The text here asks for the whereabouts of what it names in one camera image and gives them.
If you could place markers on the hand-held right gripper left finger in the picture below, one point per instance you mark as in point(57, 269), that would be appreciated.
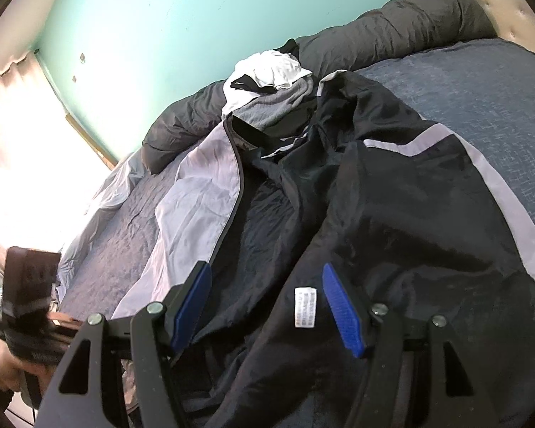
point(191, 303)

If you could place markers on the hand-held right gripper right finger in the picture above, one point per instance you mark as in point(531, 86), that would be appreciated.
point(343, 312)

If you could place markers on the grey jacket with black lining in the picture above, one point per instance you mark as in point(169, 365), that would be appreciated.
point(383, 214)

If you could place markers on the pile of mixed clothes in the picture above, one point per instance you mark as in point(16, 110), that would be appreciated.
point(267, 71)
point(272, 102)

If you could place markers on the person's left hand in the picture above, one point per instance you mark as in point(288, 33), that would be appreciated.
point(6, 370)

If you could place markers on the light blue blanket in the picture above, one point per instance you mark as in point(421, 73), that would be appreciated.
point(107, 191)

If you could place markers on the pale curtain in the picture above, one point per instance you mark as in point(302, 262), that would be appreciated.
point(22, 142)

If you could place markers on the blue bed sheet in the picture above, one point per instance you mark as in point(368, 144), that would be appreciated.
point(486, 98)

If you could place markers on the dark grey rolled duvet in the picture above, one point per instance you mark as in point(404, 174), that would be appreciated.
point(405, 22)

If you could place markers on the cream tufted headboard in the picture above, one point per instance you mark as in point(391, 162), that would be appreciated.
point(517, 0)

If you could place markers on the wooden window frame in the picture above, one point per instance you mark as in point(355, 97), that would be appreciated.
point(93, 142)

